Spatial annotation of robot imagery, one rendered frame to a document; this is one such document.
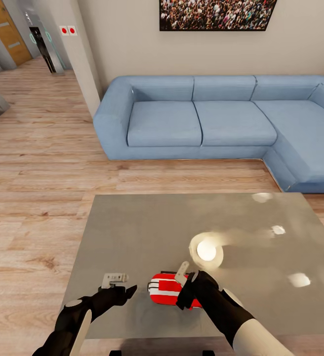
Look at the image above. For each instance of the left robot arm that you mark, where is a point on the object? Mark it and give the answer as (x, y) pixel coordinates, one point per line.
(75, 318)

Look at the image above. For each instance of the radio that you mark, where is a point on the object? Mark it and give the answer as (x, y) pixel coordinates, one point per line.
(164, 289)

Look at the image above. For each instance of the standing mirror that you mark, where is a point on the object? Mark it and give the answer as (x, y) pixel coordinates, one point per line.
(40, 36)

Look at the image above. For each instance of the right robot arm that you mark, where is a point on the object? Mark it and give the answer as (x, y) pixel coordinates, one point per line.
(245, 334)

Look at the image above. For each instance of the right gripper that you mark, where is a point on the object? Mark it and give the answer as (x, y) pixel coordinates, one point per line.
(185, 299)

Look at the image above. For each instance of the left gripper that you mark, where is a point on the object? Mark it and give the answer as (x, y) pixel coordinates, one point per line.
(116, 296)

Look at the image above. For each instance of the picture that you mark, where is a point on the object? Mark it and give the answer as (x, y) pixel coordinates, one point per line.
(215, 15)

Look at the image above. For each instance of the door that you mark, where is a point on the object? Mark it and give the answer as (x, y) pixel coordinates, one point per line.
(11, 38)

